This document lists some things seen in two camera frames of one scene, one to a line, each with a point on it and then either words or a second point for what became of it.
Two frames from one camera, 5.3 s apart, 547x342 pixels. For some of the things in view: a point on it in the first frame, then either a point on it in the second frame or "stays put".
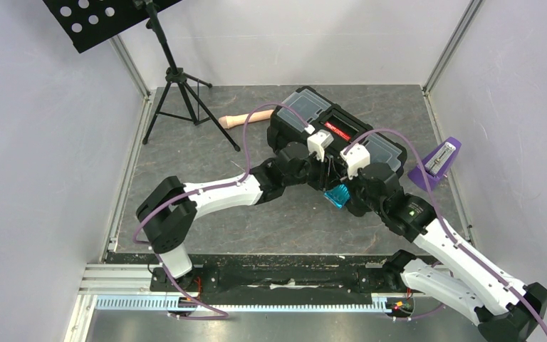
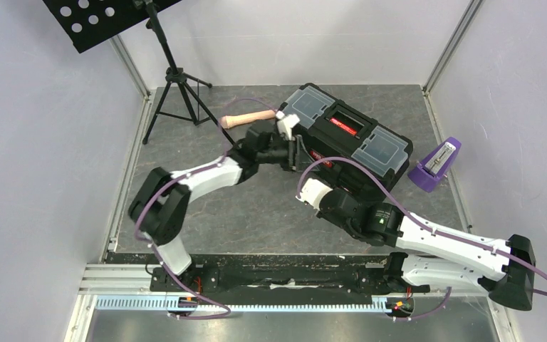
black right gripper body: x=345 y=181 to x=338 y=187
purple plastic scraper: x=435 y=164 stays put
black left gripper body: x=313 y=172 to x=282 y=154
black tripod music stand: x=90 y=23 stays put
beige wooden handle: x=226 y=121 stays put
